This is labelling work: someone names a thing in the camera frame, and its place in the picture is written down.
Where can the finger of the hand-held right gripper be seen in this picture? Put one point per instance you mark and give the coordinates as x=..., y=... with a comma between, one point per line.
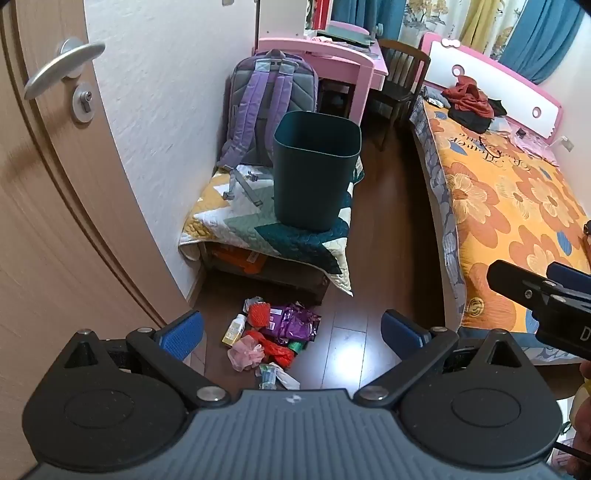
x=512, y=281
x=572, y=279

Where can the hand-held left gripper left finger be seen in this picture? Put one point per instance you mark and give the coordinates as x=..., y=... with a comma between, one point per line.
x=181, y=333

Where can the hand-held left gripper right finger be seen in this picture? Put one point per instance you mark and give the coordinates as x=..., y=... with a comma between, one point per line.
x=401, y=334

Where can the pink plastic bag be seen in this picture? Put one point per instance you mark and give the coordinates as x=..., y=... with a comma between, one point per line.
x=244, y=354

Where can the grey paper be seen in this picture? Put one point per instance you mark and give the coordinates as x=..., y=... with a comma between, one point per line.
x=253, y=303

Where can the red mesh sponge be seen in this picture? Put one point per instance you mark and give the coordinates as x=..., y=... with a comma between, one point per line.
x=258, y=314

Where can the red plastic bag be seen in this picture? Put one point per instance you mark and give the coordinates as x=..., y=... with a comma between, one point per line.
x=277, y=353

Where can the white green wrapper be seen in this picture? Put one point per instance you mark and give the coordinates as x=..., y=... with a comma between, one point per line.
x=277, y=376

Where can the purple snack bag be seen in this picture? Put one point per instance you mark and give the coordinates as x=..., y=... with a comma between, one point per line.
x=293, y=321

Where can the dark green trash bin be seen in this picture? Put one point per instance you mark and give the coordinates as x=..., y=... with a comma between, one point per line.
x=311, y=184

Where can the orange floral bedspread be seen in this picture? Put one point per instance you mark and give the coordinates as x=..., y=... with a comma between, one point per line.
x=498, y=207

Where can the orange box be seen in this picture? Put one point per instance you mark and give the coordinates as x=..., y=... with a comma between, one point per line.
x=235, y=261

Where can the patchwork quilt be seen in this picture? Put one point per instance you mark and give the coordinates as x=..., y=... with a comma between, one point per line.
x=231, y=221

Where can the pink cloth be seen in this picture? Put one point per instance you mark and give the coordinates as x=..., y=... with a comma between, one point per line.
x=535, y=143

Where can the red clothes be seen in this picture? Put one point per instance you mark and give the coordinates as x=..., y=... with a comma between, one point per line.
x=468, y=94

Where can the pink white bed headboard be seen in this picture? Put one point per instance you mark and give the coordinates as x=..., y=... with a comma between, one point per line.
x=503, y=83

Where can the dark wooden chair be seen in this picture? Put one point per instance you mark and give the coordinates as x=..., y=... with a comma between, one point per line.
x=399, y=78

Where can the blue curtain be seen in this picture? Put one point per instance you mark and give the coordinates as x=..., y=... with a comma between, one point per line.
x=364, y=16
x=535, y=41

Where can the purple grey backpack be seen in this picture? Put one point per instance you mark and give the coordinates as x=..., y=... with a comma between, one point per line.
x=263, y=101

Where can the silver door lock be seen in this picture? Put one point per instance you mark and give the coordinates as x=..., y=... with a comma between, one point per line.
x=84, y=102

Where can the white patterned curtain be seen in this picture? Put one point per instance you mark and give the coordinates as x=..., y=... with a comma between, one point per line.
x=443, y=21

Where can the pink desk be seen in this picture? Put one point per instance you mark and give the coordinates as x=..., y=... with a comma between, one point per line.
x=341, y=60

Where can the teal folder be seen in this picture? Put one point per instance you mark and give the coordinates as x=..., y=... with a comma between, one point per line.
x=348, y=33

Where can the white bookshelf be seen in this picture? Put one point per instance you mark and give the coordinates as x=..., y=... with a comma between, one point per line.
x=281, y=18

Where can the white wall socket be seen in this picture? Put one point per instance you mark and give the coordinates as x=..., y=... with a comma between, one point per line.
x=568, y=144

